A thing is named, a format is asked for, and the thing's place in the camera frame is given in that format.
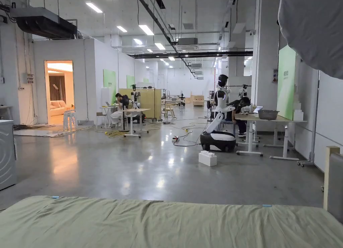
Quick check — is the white folding table with laptop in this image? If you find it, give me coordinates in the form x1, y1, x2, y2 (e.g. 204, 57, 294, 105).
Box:
96, 101, 120, 130

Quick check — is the yellow cable on floor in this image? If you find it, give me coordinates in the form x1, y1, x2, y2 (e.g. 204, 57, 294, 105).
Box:
104, 130, 126, 139

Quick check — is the wooden crate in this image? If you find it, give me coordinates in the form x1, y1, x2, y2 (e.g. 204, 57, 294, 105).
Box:
192, 93, 205, 107

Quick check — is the white brick-shaped block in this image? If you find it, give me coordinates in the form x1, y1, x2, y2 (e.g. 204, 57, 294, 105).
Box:
198, 150, 217, 167

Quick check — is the white desk with metal basin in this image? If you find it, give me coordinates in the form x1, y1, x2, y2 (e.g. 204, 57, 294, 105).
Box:
234, 109, 307, 161

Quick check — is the white softbox lamp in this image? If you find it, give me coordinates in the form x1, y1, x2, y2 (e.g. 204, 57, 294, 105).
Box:
277, 0, 343, 80

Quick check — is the bed with pale green sheet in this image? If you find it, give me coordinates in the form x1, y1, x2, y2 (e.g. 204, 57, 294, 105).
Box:
0, 195, 343, 248

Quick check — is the grey padded headboard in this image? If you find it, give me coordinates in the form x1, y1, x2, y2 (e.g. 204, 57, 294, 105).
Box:
323, 146, 343, 224

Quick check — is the white desk with wooden top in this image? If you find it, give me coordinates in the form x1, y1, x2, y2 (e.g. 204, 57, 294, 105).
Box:
123, 108, 152, 138

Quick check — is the beige sofa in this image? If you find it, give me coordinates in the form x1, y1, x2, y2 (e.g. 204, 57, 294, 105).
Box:
50, 100, 73, 117

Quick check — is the silver washing machine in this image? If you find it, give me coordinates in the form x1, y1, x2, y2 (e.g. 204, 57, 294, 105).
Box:
0, 119, 18, 191

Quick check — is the white and black humanoid robot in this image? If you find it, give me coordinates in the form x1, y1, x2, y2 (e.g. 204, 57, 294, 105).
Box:
200, 74, 237, 153

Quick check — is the stack of white stools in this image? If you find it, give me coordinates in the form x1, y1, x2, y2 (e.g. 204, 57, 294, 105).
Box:
63, 109, 79, 131

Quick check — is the white robot arm on base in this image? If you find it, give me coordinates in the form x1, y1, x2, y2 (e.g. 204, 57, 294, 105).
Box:
126, 91, 146, 124

